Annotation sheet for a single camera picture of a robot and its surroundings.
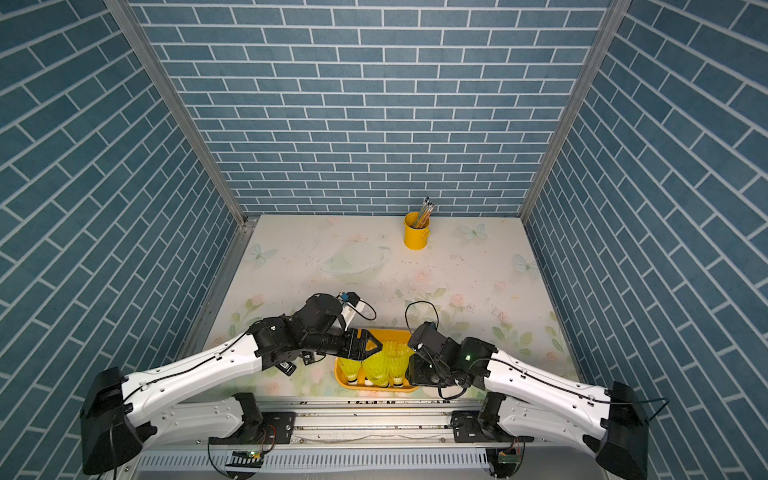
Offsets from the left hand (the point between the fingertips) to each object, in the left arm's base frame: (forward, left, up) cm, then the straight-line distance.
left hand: (379, 352), depth 70 cm
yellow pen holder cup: (+46, -12, -10) cm, 48 cm away
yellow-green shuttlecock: (-1, +8, -10) cm, 12 cm away
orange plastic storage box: (+2, -1, +5) cm, 6 cm away
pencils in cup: (+49, -14, 0) cm, 51 cm away
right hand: (-4, -8, -8) cm, 12 cm away
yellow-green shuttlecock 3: (+4, -5, -12) cm, 14 cm away
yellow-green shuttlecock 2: (-2, 0, -7) cm, 8 cm away
